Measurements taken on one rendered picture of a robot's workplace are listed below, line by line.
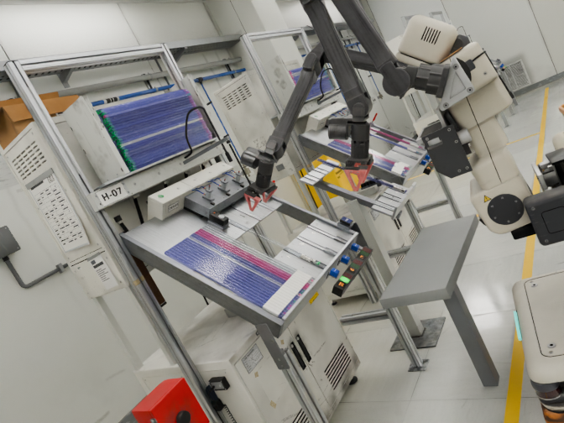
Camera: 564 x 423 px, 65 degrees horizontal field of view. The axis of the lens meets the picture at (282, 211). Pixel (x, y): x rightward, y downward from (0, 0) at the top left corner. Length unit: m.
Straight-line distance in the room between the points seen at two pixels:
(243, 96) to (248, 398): 1.91
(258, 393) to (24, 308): 1.76
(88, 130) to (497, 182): 1.45
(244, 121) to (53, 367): 1.94
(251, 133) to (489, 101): 1.82
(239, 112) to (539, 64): 6.85
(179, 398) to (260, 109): 2.01
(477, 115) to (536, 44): 7.58
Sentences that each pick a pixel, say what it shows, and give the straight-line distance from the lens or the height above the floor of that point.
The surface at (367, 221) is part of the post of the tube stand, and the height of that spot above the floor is 0.68.
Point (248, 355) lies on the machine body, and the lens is 1.77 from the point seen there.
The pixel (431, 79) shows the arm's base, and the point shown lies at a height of 1.20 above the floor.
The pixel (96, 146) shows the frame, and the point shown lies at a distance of 1.83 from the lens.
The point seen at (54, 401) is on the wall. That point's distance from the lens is 3.16.
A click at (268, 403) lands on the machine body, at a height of 0.37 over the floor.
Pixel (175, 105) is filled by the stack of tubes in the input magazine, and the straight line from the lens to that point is 2.07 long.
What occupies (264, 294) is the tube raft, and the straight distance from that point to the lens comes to 1.53.
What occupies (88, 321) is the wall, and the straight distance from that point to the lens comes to 3.26.
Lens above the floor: 1.24
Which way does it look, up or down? 8 degrees down
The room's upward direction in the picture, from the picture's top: 27 degrees counter-clockwise
